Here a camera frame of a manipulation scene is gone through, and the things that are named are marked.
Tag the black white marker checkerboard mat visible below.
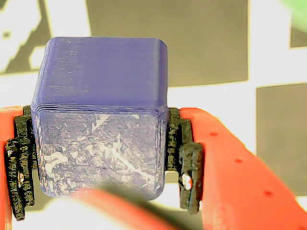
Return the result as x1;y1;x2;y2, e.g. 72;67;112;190
0;0;307;230

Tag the red gripper finger with black pad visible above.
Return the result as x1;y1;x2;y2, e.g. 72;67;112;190
0;105;36;230
166;106;307;230

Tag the blue cube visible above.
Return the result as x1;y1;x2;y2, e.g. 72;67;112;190
31;36;168;201

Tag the green ring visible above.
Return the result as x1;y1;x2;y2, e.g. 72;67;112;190
278;0;307;36

